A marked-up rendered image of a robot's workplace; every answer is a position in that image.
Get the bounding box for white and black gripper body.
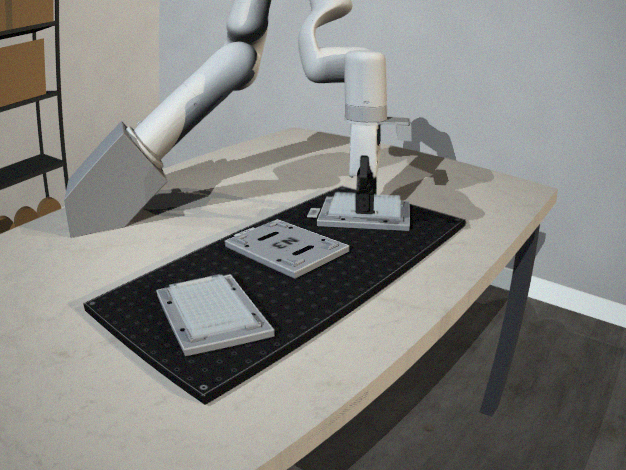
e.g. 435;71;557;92
345;118;382;179

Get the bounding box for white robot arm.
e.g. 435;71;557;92
126;0;411;169

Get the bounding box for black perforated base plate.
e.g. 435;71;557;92
83;186;465;405

